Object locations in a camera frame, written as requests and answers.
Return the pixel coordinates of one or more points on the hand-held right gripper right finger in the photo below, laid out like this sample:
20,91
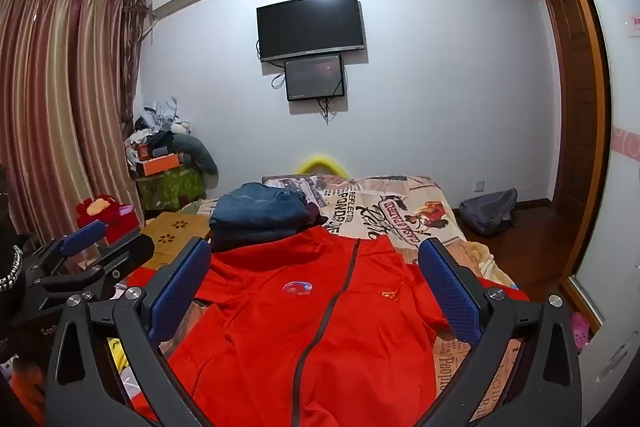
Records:
450,292

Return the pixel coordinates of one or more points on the orange box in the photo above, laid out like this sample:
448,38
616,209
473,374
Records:
160,164

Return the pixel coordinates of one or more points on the grey plush pillow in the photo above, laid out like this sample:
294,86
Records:
200,152

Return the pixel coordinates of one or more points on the printed newspaper-pattern bedsheet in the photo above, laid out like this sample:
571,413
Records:
400,207

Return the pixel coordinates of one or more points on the cardboard box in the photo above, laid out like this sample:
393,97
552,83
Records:
175,227

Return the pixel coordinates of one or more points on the black wall television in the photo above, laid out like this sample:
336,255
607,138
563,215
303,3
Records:
310,27

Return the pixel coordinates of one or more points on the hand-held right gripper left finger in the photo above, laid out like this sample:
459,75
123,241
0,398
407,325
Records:
180,287

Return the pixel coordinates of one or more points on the pile of mixed clutter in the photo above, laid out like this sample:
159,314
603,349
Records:
155,137

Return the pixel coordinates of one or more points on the yellow foam tube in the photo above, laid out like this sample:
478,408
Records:
320,158

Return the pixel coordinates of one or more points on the red zip jacket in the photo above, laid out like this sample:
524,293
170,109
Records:
280,347

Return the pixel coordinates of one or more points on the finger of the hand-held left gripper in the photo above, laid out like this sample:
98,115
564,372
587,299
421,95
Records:
120,257
82,233

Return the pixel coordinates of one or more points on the pink slipper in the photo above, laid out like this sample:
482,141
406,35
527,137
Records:
579,327

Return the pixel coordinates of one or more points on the yellow cloth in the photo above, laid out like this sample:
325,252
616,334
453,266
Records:
117,354

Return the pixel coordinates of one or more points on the white sliding door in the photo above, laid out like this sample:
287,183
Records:
622,207

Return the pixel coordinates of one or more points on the striped pink beige curtain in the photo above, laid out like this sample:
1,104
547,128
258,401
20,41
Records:
60,82

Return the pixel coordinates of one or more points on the small black wall monitor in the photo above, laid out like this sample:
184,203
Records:
315,77

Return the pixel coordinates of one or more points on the wooden door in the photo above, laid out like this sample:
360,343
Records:
575,107

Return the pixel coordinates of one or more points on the red plush toy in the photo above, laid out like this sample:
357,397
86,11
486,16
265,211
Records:
107,212

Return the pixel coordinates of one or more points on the grey backpack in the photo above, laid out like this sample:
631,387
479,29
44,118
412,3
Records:
487,212

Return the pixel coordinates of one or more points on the white wall socket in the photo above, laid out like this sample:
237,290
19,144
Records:
479,185

